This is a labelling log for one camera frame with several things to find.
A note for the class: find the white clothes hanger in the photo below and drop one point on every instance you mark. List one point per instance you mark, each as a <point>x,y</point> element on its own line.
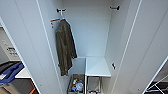
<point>62,16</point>

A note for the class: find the white sticker with orange bar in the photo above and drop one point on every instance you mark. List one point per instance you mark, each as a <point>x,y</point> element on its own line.
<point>54,22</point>

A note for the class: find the white inner shelf unit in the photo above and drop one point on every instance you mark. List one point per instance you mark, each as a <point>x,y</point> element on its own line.
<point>96,68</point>

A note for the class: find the black wardrobe hook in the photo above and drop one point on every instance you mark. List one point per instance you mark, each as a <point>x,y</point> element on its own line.
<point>60,10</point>
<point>115,7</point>

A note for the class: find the white wardrobe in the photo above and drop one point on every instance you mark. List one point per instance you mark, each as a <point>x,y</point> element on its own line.
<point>90,30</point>

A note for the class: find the dark folded cloth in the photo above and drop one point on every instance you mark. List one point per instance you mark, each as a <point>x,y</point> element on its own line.
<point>4,65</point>

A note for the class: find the dark door hinge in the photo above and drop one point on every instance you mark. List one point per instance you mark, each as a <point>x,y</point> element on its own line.
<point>113,65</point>

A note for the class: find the orange folding frame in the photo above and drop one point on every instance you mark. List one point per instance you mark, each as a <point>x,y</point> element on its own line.
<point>32,90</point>

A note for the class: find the flat white board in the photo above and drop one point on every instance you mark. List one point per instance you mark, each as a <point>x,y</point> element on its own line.
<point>24,74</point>

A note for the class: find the blue folded cloth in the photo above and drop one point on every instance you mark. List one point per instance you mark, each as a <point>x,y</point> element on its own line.
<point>10,73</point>

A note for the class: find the olive green jacket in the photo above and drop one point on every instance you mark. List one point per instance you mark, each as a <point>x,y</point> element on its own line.
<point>66,46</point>

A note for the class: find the brown basket with toys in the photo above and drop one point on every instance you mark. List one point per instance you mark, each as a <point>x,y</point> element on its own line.
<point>76,85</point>

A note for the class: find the white wall sign blue print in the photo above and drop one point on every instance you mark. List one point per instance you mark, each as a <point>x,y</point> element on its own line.
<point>12,51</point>

